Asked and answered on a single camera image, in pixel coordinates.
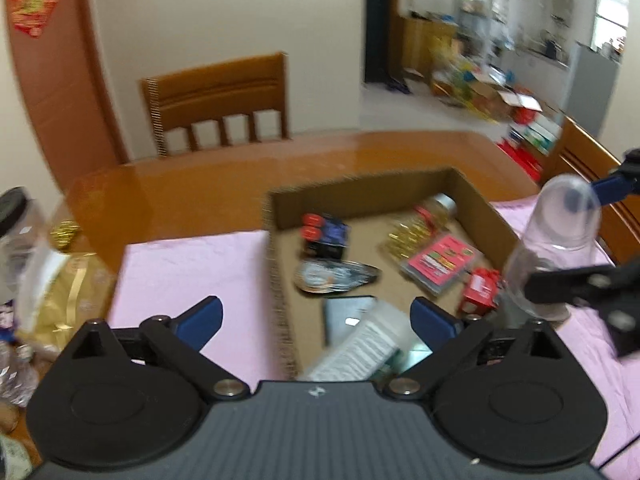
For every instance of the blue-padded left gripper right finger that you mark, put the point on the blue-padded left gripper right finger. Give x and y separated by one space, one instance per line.
452 341

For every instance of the wooden chair left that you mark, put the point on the wooden chair left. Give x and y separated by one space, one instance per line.
211 93

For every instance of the pink battery blister pack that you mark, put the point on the pink battery blister pack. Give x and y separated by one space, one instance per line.
441 264

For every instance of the clear jar black lid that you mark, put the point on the clear jar black lid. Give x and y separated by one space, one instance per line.
22 224

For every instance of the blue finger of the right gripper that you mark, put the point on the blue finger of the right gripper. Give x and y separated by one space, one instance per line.
603 192

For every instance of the silver correction tape dispenser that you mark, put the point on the silver correction tape dispenser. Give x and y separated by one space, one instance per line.
326 277

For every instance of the wooden chair right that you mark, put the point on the wooden chair right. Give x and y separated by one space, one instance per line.
576 152

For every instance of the brown cardboard box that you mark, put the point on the brown cardboard box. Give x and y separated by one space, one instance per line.
368 204

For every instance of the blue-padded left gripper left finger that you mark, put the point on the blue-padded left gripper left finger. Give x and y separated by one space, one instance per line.
177 343

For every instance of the wooden cabinet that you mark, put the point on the wooden cabinet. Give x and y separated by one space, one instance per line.
423 43

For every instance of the clear plastic bottle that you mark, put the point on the clear plastic bottle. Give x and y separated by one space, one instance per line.
560 234

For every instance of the black toy with red wheels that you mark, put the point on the black toy with red wheels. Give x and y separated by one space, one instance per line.
324 237

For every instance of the grey refrigerator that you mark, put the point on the grey refrigerator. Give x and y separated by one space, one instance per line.
589 87

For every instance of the brown wooden door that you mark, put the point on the brown wooden door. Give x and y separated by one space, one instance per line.
64 92

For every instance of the open cardboard boxes on floor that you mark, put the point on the open cardboard boxes on floor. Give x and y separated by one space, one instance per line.
500 103

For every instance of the gold wrapped candy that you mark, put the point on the gold wrapped candy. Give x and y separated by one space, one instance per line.
62 235

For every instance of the white labelled tube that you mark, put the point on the white labelled tube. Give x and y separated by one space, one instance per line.
380 345

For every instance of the yellow capsule bottle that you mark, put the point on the yellow capsule bottle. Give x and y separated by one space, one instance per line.
414 230

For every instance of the gold gift bag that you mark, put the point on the gold gift bag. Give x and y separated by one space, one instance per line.
58 294

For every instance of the wooden chair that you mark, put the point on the wooden chair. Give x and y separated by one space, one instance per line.
211 93
576 152

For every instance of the black rectangular device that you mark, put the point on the black rectangular device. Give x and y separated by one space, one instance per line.
341 314

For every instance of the red door decoration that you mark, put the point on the red door decoration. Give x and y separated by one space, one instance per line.
31 16

